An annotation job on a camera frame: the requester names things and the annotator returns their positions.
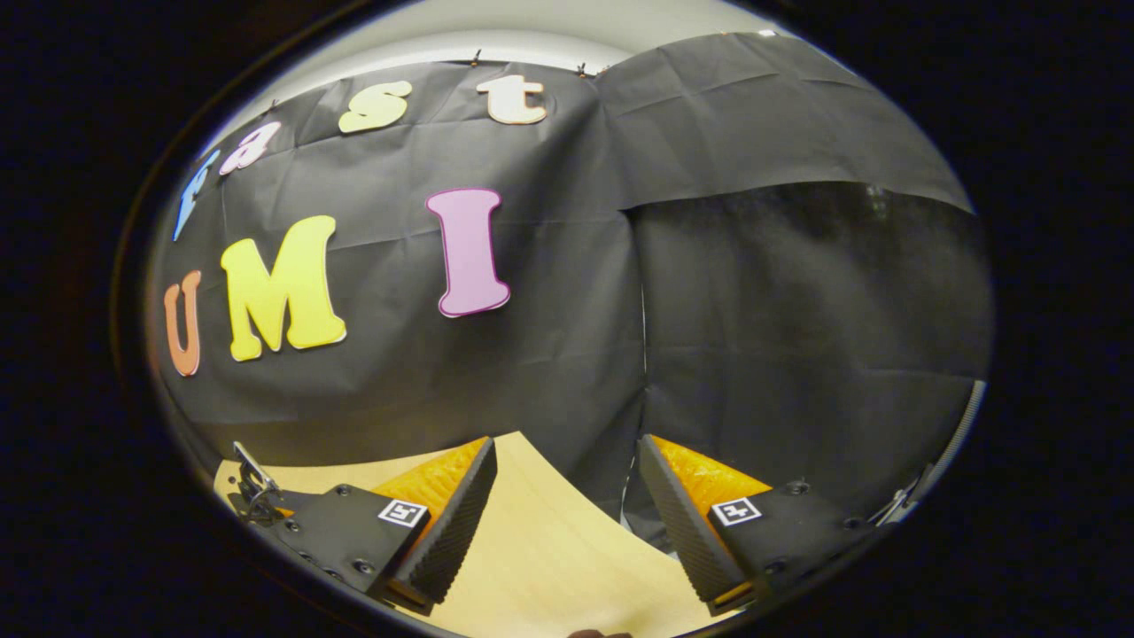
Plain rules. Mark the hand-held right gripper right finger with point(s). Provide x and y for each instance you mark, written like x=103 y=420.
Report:
x=687 y=540

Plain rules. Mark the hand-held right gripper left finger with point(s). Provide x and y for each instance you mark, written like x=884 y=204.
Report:
x=447 y=540

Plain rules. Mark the black backdrop cloth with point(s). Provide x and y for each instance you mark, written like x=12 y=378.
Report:
x=549 y=372

